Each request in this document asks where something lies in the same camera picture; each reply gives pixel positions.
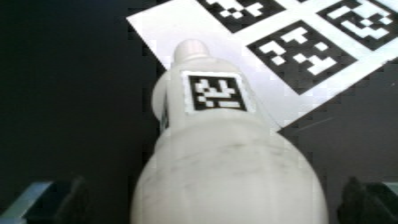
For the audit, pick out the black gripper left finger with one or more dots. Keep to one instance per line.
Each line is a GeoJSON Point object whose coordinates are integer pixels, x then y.
{"type": "Point", "coordinates": [53, 203]}

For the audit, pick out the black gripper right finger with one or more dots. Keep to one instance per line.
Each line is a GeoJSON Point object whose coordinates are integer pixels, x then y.
{"type": "Point", "coordinates": [369, 203]}

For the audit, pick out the white lamp bulb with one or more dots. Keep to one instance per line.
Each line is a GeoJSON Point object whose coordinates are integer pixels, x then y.
{"type": "Point", "coordinates": [228, 176]}

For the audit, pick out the white marker tag sheet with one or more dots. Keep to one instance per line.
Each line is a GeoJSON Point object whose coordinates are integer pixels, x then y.
{"type": "Point", "coordinates": [308, 44]}

